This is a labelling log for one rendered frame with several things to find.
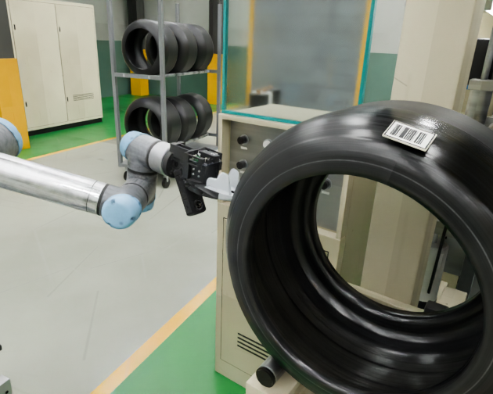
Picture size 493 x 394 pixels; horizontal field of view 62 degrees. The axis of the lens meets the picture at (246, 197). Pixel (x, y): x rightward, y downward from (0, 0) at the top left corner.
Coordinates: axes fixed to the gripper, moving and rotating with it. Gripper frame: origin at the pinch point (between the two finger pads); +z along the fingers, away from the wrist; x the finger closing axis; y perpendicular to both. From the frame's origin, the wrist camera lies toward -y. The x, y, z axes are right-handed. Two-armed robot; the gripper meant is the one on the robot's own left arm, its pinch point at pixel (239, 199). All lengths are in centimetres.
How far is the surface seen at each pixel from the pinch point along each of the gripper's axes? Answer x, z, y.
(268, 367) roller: -9.8, 18.8, -27.4
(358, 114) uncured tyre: -6.7, 22.8, 25.2
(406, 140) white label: -10.9, 31.5, 24.4
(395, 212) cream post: 26.0, 26.5, -0.9
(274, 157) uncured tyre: -10.5, 12.1, 15.7
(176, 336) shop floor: 65, -69, -131
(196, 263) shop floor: 131, -114, -136
